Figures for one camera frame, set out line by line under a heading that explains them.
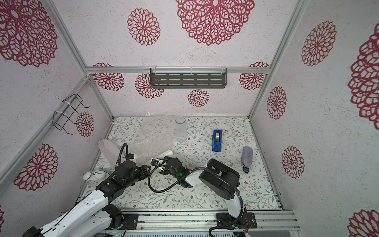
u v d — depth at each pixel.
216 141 1.00
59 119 0.72
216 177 0.45
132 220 0.74
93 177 0.78
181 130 1.02
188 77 0.93
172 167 0.69
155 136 1.09
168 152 0.92
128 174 0.63
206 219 0.76
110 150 0.92
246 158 0.94
